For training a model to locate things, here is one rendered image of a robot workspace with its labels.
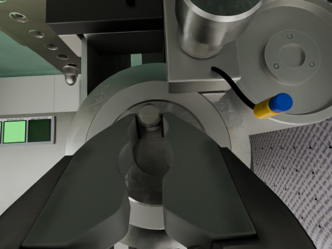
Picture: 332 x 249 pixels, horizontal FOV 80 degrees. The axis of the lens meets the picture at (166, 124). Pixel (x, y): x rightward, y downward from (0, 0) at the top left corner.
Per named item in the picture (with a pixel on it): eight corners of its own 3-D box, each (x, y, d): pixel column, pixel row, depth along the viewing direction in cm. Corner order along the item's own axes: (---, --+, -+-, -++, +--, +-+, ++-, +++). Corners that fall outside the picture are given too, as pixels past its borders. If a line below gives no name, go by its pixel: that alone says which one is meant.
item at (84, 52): (86, -86, 19) (87, 101, 17) (130, 43, 43) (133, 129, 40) (81, -86, 19) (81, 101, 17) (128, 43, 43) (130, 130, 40)
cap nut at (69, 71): (74, 64, 49) (74, 82, 48) (81, 70, 53) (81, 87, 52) (60, 65, 49) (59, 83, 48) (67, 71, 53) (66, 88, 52)
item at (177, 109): (109, 216, 13) (97, 106, 14) (116, 207, 15) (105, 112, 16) (220, 198, 13) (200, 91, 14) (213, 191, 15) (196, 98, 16)
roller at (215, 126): (225, 75, 16) (239, 225, 15) (188, 121, 42) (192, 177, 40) (83, 83, 16) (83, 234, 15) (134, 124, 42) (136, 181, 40)
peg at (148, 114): (139, 129, 11) (134, 105, 11) (145, 133, 14) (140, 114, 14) (163, 123, 11) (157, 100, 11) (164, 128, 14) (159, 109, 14)
